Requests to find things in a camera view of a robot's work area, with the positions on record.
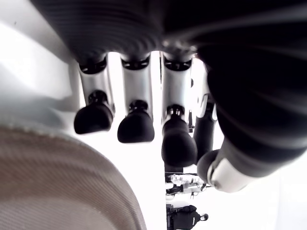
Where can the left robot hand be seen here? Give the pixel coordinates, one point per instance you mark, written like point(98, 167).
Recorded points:
point(227, 72)

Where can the dark brown round plate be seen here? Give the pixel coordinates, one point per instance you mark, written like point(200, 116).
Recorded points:
point(60, 187)

